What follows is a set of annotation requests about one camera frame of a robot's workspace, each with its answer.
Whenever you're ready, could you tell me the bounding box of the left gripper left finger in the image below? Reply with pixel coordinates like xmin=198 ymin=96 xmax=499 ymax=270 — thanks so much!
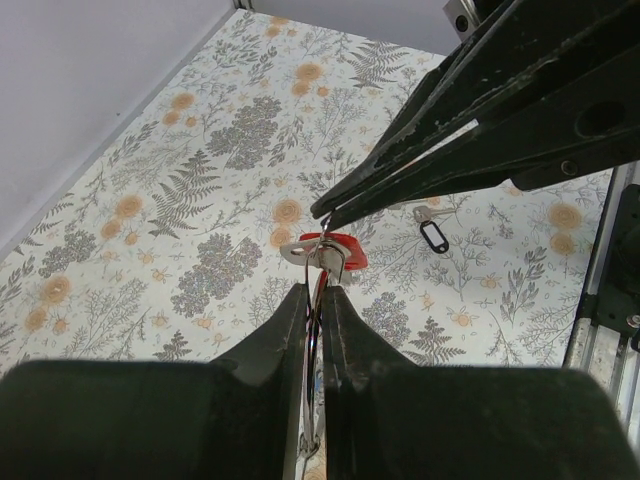
xmin=1 ymin=284 xmax=308 ymax=479

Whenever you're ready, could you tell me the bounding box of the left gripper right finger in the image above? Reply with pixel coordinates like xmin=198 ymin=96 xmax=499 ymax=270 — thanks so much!
xmin=322 ymin=287 xmax=639 ymax=479

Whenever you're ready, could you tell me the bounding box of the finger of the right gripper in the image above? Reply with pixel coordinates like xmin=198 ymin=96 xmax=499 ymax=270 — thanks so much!
xmin=309 ymin=0 xmax=640 ymax=219
xmin=329 ymin=39 xmax=640 ymax=232

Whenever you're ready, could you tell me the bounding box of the large metal keyring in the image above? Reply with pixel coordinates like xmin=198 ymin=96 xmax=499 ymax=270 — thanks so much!
xmin=299 ymin=214 xmax=343 ymax=469

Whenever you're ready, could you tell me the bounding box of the key with red tag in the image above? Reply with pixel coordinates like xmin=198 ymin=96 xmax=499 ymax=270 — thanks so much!
xmin=279 ymin=233 xmax=368 ymax=273

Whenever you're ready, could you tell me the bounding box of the key with black tag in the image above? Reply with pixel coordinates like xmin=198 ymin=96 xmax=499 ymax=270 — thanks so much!
xmin=412 ymin=205 xmax=455 ymax=254

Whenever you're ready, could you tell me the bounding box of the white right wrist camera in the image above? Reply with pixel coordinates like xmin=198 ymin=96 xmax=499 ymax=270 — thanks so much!
xmin=443 ymin=0 xmax=481 ymax=34

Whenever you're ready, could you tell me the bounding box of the metal mounting rail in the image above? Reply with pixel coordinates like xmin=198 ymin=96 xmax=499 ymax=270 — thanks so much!
xmin=563 ymin=162 xmax=639 ymax=451

